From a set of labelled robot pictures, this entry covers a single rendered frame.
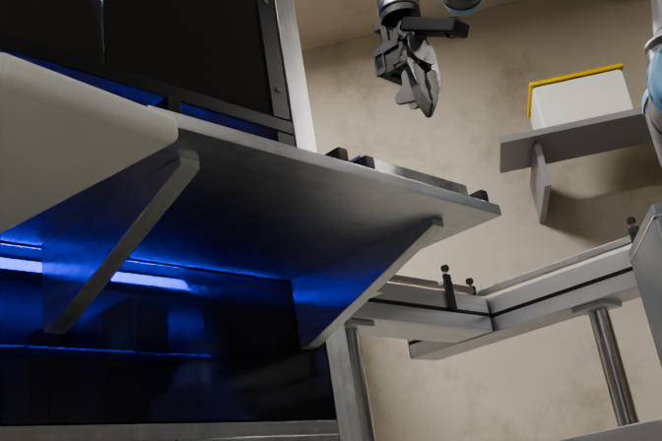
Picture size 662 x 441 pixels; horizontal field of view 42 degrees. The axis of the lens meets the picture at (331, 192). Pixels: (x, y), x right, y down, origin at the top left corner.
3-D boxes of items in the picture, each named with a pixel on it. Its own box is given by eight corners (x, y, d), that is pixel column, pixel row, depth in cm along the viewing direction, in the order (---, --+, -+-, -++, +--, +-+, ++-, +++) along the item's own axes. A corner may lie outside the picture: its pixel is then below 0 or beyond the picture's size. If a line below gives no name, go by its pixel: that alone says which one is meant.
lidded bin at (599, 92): (627, 141, 427) (613, 96, 436) (637, 108, 394) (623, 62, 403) (538, 158, 432) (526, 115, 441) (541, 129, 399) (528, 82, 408)
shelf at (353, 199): (-41, 256, 126) (-41, 243, 127) (305, 297, 175) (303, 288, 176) (149, 119, 97) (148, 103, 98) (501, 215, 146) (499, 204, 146)
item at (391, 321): (307, 308, 176) (297, 235, 182) (257, 329, 186) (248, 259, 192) (497, 329, 224) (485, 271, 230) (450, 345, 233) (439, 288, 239)
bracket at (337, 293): (299, 348, 157) (290, 280, 162) (311, 349, 159) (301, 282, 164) (447, 294, 136) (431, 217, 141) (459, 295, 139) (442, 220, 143)
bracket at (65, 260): (42, 333, 123) (40, 245, 127) (62, 334, 125) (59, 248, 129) (188, 256, 102) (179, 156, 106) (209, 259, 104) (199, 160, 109)
